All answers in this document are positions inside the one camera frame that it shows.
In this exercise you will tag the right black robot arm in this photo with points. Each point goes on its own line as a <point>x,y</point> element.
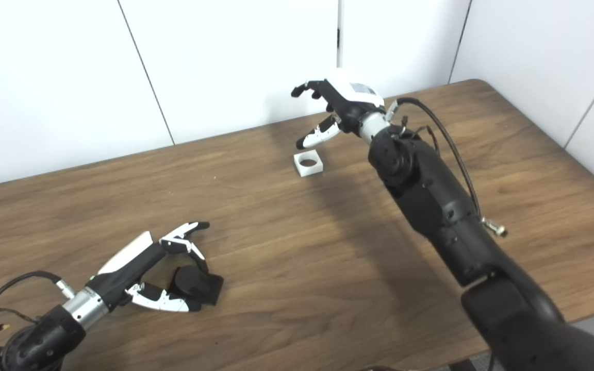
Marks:
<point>431,196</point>

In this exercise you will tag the black peg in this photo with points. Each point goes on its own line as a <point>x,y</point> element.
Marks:
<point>199,286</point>

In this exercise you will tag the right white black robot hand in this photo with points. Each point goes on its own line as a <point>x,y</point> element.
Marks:
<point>351,100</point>

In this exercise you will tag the white square piece with hole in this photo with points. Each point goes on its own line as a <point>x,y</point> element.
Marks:
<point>307,172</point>

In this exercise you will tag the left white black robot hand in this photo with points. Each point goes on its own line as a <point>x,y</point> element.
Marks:
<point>127,268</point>

